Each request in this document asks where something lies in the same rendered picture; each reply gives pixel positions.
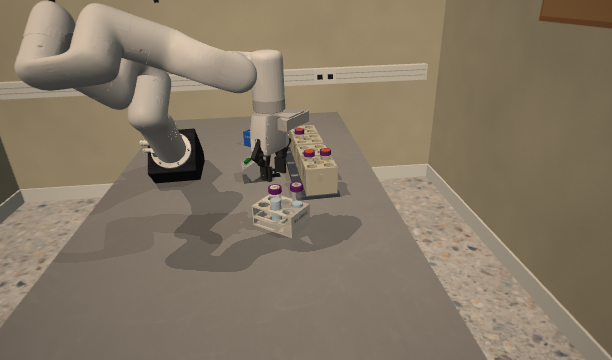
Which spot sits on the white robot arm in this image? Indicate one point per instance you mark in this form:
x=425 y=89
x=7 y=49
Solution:
x=110 y=47

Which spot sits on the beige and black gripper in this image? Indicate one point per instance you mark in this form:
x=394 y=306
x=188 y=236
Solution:
x=265 y=137

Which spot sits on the beige tube rack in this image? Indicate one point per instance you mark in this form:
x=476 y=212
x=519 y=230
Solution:
x=290 y=225

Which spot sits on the beige bucket adapter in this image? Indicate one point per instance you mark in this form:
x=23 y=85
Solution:
x=310 y=139
x=308 y=129
x=300 y=149
x=319 y=176

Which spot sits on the blue tube rack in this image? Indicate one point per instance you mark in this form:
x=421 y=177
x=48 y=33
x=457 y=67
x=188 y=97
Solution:
x=247 y=138

